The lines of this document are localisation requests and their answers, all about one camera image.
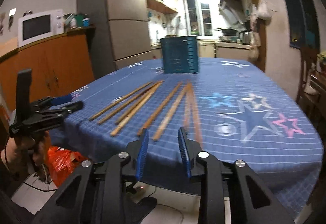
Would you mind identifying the white microwave oven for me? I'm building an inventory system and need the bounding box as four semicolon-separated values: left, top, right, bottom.
18;9;64;47

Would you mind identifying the black wok on stove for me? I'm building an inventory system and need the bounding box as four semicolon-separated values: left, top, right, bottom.
212;28;239;36

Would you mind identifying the steel range hood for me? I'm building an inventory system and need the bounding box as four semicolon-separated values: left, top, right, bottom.
219;0;246;25

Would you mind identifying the green box on cabinet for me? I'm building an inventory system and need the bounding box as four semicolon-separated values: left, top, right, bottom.
74;13;85;27

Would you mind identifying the wooden chopstick far right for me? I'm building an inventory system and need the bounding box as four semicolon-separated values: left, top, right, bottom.
190;84;202;147

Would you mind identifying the steel electric kettle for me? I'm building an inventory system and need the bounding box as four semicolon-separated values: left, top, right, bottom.
239;30;251;45

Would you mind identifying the orange wooden cabinet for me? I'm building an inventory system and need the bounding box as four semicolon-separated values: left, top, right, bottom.
1;26;96;110

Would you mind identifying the wooden chopstick far left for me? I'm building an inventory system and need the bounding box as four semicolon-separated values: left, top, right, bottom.
88;82;151;121

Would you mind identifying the blue star-pattern tablecloth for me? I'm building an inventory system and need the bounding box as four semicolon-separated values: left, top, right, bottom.
48;57;324;219

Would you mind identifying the wooden chopstick pair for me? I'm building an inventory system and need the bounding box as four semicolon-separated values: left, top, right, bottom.
183;83;191;128

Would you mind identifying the wooden chopstick centre right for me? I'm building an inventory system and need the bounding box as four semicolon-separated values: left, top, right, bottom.
152;83;189;141

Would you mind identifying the orange plastic bag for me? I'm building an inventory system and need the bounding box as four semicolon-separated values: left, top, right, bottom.
45;146;87;187

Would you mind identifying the beige three-door refrigerator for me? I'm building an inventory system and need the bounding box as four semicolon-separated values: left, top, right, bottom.
76;0;153;78

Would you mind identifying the white hanging plastic bag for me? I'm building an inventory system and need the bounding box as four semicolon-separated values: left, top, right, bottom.
257;1;272;21

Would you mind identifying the kitchen window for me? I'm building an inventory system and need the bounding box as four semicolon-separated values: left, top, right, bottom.
184;0;213;36

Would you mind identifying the blue plastic utensil basket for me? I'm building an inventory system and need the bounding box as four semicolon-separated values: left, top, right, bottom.
160;36;199;74

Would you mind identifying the person's left hand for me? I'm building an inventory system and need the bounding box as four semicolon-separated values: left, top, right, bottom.
1;131;50;173

